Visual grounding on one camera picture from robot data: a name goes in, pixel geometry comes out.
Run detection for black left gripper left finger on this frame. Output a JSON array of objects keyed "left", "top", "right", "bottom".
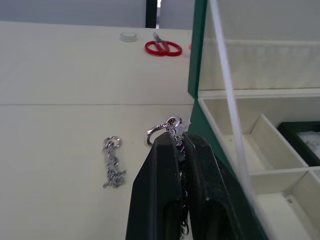
[{"left": 125, "top": 132, "right": 186, "bottom": 240}]

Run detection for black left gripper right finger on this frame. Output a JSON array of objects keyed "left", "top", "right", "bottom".
[{"left": 183, "top": 131, "right": 263, "bottom": 240}]

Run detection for silver chain with ring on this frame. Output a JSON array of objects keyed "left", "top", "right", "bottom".
[
  {"left": 101, "top": 135, "right": 127, "bottom": 190},
  {"left": 145, "top": 115, "right": 192, "bottom": 238}
]

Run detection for green jewelry box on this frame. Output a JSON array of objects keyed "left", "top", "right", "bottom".
[{"left": 187, "top": 0, "right": 320, "bottom": 240}]

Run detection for black display case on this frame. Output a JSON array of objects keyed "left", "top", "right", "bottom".
[{"left": 276, "top": 121, "right": 320, "bottom": 168}]

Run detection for white ribbon strap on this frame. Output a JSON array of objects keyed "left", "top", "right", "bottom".
[{"left": 208, "top": 0, "right": 262, "bottom": 221}]

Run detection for red handled scissors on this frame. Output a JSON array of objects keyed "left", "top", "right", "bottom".
[{"left": 144, "top": 32, "right": 183, "bottom": 57}]

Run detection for black vertical post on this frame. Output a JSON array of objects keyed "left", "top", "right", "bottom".
[{"left": 145, "top": 0, "right": 159, "bottom": 29}]

